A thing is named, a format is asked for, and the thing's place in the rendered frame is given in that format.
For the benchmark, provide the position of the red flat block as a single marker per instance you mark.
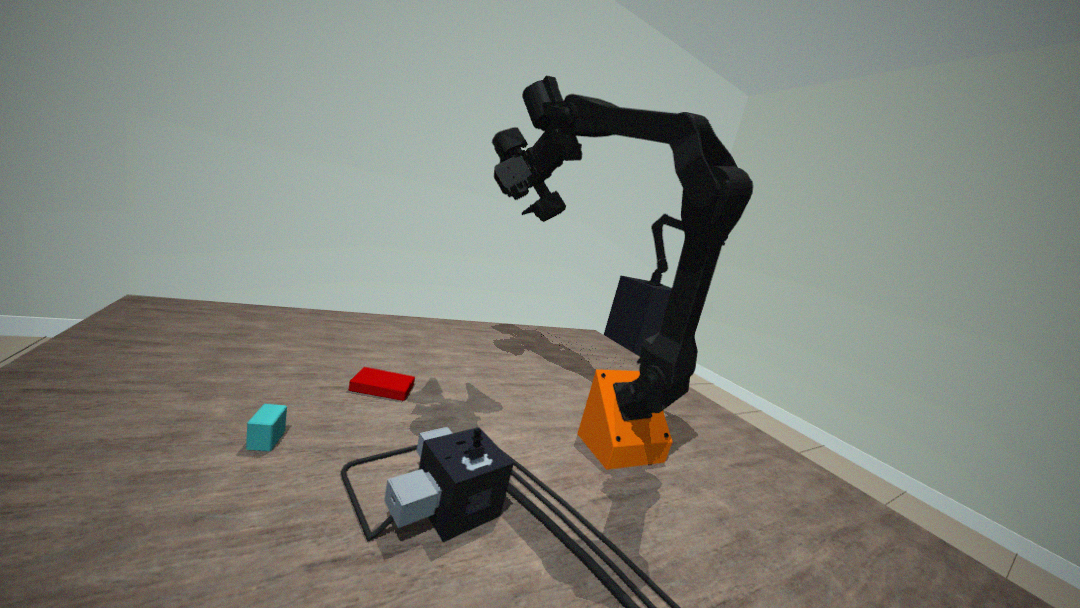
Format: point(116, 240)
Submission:
point(381, 383)

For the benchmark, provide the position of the teal rectangular block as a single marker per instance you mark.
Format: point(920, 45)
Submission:
point(266, 427)

